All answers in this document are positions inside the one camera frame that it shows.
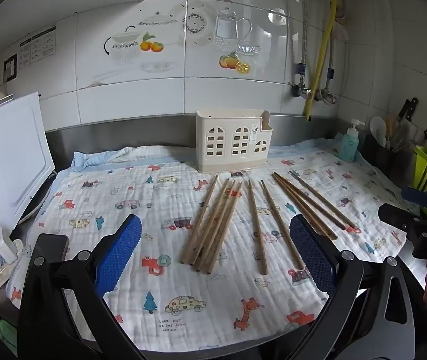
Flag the cream plastic chopstick holder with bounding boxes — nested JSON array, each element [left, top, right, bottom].
[[196, 109, 275, 173]]

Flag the short metal flexible hose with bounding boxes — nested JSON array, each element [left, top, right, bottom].
[[324, 26, 337, 100]]

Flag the printed white cloth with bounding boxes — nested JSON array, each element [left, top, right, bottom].
[[5, 137, 422, 350]]

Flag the black utensil container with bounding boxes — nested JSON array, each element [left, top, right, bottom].
[[363, 133, 418, 181]]

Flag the white power strip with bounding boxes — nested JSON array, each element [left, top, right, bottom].
[[0, 229, 24, 295]]

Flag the teal soap pump bottle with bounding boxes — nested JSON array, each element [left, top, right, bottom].
[[339, 119, 365, 163]]

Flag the white appliance lid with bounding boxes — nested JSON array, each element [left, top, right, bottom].
[[0, 92, 56, 234]]

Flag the metal pipe valves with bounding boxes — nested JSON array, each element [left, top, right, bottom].
[[289, 82, 339, 106]]

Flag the light blue towel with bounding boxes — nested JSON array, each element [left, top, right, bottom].
[[72, 145, 199, 174]]

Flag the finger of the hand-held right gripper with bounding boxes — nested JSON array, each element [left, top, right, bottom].
[[378, 203, 424, 233], [402, 186, 427, 214]]

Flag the black wall socket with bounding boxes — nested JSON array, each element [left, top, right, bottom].
[[3, 54, 18, 80]]

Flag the long metal flexible hose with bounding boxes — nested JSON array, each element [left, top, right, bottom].
[[296, 0, 310, 98]]

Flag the row of wooden chopsticks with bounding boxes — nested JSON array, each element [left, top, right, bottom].
[[180, 172, 360, 275]]

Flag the white plastic spoon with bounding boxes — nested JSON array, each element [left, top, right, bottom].
[[370, 116, 388, 147]]

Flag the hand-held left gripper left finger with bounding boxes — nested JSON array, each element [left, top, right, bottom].
[[19, 214, 147, 360]]

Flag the wall instruction sticker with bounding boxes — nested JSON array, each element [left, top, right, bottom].
[[19, 25, 57, 69]]

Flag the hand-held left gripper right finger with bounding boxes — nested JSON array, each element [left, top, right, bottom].
[[285, 214, 420, 360]]

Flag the yellow gas hose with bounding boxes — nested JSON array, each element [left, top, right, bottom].
[[303, 0, 340, 121]]

